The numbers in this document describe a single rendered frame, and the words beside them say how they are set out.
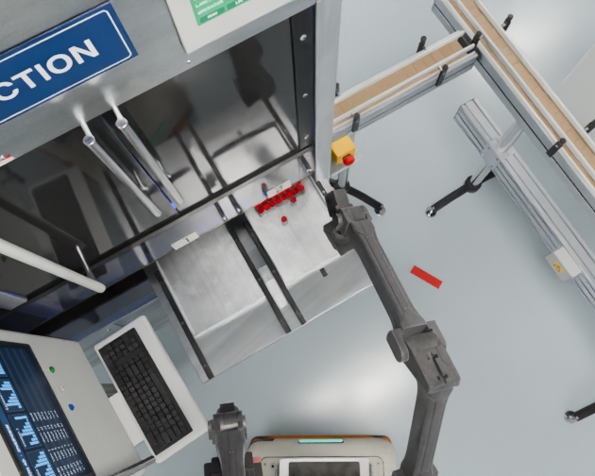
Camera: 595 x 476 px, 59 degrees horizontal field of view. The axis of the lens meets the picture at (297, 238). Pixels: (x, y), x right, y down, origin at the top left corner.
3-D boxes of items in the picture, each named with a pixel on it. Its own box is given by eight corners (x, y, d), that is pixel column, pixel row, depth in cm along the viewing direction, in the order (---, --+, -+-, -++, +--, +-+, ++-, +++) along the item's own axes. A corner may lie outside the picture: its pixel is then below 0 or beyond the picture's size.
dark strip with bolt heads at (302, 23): (300, 176, 173) (290, 14, 96) (313, 169, 174) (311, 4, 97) (302, 178, 173) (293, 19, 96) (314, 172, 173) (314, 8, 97)
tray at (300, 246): (237, 202, 184) (236, 198, 181) (302, 166, 187) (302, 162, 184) (286, 285, 176) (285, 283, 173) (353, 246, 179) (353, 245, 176)
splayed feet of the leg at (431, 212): (421, 209, 273) (426, 199, 260) (501, 162, 278) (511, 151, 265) (430, 221, 271) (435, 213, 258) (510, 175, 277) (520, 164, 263)
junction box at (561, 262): (543, 257, 219) (553, 252, 210) (553, 251, 219) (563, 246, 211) (562, 281, 216) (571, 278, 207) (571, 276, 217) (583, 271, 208)
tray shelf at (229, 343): (139, 259, 182) (137, 257, 180) (314, 161, 189) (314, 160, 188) (203, 383, 171) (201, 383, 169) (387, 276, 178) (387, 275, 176)
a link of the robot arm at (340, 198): (339, 224, 132) (370, 219, 135) (328, 182, 135) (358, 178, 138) (325, 239, 143) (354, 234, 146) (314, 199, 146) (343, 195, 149)
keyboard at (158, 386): (98, 349, 180) (95, 349, 178) (134, 327, 182) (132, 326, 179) (156, 455, 171) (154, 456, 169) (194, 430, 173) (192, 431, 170)
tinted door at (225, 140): (179, 212, 149) (96, 109, 92) (312, 139, 154) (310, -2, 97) (180, 213, 149) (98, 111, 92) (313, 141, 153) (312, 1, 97)
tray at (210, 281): (150, 250, 181) (147, 247, 177) (217, 212, 184) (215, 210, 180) (195, 337, 173) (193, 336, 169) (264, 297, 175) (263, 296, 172)
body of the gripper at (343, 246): (341, 216, 153) (343, 208, 146) (360, 246, 151) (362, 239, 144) (322, 227, 153) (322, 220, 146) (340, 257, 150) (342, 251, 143)
